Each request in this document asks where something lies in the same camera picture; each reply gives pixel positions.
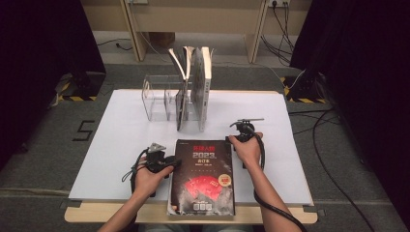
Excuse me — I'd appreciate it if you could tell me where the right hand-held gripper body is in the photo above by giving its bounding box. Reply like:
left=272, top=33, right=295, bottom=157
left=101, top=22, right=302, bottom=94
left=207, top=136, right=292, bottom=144
left=229, top=117, right=266, bottom=143

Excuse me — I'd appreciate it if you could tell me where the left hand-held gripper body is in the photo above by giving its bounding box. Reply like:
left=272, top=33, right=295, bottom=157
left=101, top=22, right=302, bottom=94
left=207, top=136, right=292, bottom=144
left=144, top=142, right=178, bottom=174

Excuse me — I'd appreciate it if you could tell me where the black book with red print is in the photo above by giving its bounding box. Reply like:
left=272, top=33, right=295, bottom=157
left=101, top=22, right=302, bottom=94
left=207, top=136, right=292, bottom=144
left=166, top=138, right=236, bottom=218

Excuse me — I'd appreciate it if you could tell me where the purple magazine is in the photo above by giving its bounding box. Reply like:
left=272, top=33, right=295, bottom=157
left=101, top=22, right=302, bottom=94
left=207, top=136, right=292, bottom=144
left=167, top=47, right=189, bottom=132

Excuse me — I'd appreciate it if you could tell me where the clear acrylic book rack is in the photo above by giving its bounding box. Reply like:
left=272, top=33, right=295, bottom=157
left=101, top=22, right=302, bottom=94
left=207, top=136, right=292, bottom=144
left=141, top=74, right=212, bottom=123

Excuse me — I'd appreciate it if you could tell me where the thick white book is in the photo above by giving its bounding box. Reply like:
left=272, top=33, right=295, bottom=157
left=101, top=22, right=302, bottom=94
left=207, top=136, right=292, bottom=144
left=190, top=46, right=213, bottom=132

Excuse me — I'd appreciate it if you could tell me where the person's right hand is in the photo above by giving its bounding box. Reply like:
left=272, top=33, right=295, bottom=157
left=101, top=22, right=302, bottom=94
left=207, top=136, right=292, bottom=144
left=228, top=131, right=264, bottom=169

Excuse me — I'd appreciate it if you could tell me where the person's left hand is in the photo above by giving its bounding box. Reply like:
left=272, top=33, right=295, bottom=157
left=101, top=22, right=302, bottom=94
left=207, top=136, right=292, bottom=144
left=132, top=159, right=176, bottom=199

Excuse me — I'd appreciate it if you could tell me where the white table mat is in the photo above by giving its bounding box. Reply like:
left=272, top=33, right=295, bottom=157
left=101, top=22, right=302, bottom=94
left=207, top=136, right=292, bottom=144
left=68, top=89, right=314, bottom=206

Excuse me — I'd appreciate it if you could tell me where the stand base with hazard tape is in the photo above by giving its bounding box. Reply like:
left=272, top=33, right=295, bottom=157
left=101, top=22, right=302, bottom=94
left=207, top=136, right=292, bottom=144
left=56, top=71, right=107, bottom=102
left=279, top=75, right=328, bottom=104

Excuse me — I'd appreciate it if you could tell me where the dark grey tape strip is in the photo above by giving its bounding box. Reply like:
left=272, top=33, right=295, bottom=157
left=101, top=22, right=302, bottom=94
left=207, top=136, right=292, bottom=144
left=303, top=205, right=326, bottom=217
left=59, top=198, right=82, bottom=209

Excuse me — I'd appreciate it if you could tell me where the brown cardboard box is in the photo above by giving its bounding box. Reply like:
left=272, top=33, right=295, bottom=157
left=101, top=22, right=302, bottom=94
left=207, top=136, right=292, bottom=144
left=148, top=31, right=177, bottom=49

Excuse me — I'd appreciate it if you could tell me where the beige wooden bench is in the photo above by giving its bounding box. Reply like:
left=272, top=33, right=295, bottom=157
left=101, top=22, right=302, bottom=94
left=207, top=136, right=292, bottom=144
left=80, top=0, right=313, bottom=64

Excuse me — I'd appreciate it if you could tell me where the black curtain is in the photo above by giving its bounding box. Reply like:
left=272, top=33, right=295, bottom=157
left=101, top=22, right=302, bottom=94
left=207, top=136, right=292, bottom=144
left=0, top=0, right=107, bottom=162
left=289, top=0, right=410, bottom=223

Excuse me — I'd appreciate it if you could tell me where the thick black gripper cable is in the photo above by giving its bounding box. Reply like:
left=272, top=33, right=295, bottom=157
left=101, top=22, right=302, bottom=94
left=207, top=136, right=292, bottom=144
left=252, top=132, right=308, bottom=232

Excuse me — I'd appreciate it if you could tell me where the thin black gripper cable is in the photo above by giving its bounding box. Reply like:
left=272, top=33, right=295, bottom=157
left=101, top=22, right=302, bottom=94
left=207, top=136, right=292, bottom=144
left=121, top=148, right=150, bottom=195

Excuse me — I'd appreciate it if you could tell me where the white floor cable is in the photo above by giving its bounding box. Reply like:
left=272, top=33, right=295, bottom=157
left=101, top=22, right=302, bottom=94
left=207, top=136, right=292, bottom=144
left=211, top=61, right=308, bottom=91

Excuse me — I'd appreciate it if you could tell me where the long black floor cable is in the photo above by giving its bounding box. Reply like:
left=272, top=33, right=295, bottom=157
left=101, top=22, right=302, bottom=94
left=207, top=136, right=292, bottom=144
left=288, top=107, right=376, bottom=232

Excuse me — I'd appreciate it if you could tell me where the black power cable bundle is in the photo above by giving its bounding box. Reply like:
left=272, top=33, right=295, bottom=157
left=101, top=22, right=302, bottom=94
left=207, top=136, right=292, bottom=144
left=260, top=3, right=296, bottom=66

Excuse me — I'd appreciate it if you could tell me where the black floor cable with plug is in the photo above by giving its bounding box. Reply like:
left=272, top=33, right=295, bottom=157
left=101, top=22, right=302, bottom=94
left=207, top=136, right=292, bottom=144
left=96, top=38, right=133, bottom=52

